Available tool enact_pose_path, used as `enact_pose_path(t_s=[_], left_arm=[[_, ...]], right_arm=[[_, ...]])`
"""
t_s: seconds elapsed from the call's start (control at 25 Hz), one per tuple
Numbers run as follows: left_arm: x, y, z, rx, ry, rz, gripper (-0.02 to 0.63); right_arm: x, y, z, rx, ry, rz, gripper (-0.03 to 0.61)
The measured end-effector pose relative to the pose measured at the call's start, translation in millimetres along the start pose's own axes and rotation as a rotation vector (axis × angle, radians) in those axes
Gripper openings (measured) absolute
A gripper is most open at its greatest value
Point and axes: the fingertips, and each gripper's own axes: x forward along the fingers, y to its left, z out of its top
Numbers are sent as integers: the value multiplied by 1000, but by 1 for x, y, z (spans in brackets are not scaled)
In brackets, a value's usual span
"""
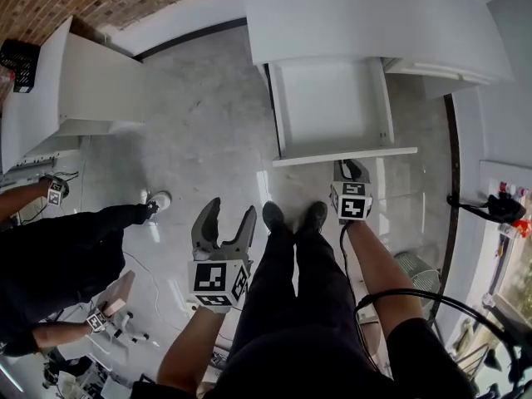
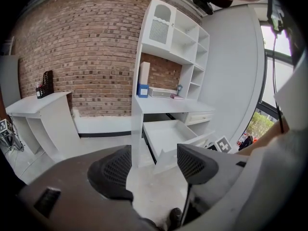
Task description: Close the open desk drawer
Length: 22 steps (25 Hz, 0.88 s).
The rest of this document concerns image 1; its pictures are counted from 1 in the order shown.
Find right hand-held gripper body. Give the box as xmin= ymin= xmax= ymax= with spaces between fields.
xmin=330 ymin=180 xmax=374 ymax=226

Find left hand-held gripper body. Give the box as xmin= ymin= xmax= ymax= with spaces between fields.
xmin=187 ymin=242 xmax=254 ymax=316

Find white drawer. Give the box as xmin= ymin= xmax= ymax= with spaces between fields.
xmin=265 ymin=56 xmax=419 ymax=169

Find another person's forearm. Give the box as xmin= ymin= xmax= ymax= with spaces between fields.
xmin=32 ymin=322 xmax=93 ymax=351
xmin=0 ymin=180 xmax=52 ymax=224

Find person's right forearm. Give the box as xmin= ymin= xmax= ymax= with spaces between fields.
xmin=344 ymin=220 xmax=425 ymax=340

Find person's left forearm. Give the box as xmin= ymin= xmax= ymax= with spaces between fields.
xmin=156 ymin=305 xmax=228 ymax=390

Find white desk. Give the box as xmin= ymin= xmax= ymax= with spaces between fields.
xmin=240 ymin=0 xmax=515 ymax=99

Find person's left black shoe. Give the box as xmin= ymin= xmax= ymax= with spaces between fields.
xmin=262 ymin=200 xmax=288 ymax=236

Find person's black shoe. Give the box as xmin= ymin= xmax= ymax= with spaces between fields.
xmin=297 ymin=200 xmax=329 ymax=235
xmin=262 ymin=200 xmax=288 ymax=236

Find person's right black shoe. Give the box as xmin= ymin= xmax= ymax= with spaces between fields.
xmin=297 ymin=200 xmax=329 ymax=235

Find person's black trousers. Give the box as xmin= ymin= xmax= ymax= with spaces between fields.
xmin=230 ymin=218 xmax=375 ymax=348

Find light wooden block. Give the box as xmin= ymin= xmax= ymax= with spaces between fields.
xmin=101 ymin=269 xmax=136 ymax=318

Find person's black shirt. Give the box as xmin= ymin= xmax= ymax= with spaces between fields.
xmin=131 ymin=320 xmax=479 ymax=399

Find small red object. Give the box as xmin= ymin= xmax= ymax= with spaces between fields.
xmin=511 ymin=217 xmax=532 ymax=239

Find grey power strip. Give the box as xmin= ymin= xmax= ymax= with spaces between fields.
xmin=15 ymin=155 xmax=57 ymax=170

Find plain white table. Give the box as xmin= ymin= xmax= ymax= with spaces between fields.
xmin=0 ymin=14 xmax=147 ymax=174

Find dark perforated file holder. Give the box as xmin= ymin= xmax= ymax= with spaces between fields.
xmin=0 ymin=39 xmax=42 ymax=95

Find thin white floor cable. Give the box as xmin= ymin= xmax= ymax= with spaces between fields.
xmin=123 ymin=250 xmax=188 ymax=336

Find grey wire basket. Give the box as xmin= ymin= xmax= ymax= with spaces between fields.
xmin=393 ymin=250 xmax=441 ymax=307

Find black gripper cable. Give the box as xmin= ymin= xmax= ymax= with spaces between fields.
xmin=339 ymin=222 xmax=523 ymax=390

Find black strapped bag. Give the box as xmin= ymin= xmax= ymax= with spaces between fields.
xmin=446 ymin=191 xmax=528 ymax=226

